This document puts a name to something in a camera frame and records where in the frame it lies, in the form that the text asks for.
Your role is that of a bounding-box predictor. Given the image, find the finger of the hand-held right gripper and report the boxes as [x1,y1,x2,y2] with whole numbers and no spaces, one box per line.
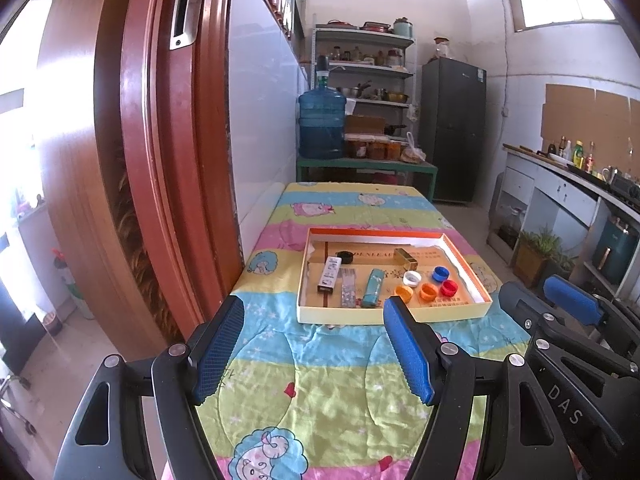
[544,274,640,356]
[499,282,640,377]

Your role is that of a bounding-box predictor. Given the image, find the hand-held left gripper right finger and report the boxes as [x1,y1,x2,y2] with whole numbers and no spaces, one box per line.
[382,295,573,480]

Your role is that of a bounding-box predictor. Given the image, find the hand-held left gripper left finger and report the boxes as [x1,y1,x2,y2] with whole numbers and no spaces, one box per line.
[52,294,247,480]

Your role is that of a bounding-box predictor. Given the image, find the shallow orange-rimmed box tray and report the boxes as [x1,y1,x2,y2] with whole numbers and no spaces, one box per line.
[296,227,494,326]

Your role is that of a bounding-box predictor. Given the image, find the teal small pack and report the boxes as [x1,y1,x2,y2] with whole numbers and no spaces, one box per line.
[361,268,386,307]

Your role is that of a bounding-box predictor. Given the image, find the clear blister pack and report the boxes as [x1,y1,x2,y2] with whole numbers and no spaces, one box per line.
[337,267,357,308]

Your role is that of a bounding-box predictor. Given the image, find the gold small box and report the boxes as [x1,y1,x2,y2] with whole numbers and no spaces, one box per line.
[393,247,420,272]

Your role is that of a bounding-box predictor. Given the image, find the white patterned small box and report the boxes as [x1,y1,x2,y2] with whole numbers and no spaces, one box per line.
[316,256,342,293]

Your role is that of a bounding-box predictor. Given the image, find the potted plant dark pot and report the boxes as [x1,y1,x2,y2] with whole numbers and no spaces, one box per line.
[542,250,581,291]

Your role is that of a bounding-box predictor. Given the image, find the potted plant brown pot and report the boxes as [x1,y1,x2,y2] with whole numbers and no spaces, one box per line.
[512,227,563,288]

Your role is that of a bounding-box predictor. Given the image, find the teal air fryer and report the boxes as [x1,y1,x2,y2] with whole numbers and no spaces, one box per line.
[592,215,640,283]

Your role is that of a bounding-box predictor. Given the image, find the cartoon printed blanket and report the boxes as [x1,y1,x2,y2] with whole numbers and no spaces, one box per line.
[160,181,538,480]

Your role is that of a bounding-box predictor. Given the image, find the brown cardboard sheet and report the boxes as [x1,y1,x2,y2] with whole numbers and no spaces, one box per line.
[309,240,476,308]

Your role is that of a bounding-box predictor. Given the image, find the white kitchen counter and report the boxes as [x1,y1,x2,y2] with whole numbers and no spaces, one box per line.
[487,144,640,306]

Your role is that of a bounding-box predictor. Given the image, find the black gas stove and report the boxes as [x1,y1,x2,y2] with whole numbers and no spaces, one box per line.
[607,175,640,198]

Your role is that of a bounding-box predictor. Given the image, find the plastic bottle red cap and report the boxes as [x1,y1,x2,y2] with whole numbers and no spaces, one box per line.
[50,247,96,321]

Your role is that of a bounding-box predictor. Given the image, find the plastic bag of food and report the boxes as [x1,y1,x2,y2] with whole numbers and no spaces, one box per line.
[400,132,427,163]

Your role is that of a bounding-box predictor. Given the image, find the dark refrigerator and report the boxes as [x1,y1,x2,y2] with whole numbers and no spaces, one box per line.
[419,57,487,204]

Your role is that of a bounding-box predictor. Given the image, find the green low table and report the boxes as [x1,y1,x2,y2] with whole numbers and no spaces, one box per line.
[296,156,438,203]

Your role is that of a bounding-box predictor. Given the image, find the chair wheel base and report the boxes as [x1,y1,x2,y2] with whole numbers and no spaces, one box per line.
[0,372,38,436]

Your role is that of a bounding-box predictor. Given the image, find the brown cardboard box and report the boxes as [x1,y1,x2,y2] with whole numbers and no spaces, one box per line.
[345,115,387,136]

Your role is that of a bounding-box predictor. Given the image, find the blue water jug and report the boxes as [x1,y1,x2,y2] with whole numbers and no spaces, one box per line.
[298,87,347,160]

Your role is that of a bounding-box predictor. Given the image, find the metal shelf rack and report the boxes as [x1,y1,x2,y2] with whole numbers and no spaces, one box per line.
[312,25,418,161]

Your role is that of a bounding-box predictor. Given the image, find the metal door strike plate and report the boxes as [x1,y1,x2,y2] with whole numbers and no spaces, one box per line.
[169,0,205,51]

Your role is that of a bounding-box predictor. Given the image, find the cardboard wall panel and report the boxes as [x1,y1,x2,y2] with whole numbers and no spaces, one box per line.
[540,84,640,153]

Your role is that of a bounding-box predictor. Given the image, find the red-brown wooden door frame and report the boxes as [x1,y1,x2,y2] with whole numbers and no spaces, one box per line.
[37,0,246,361]

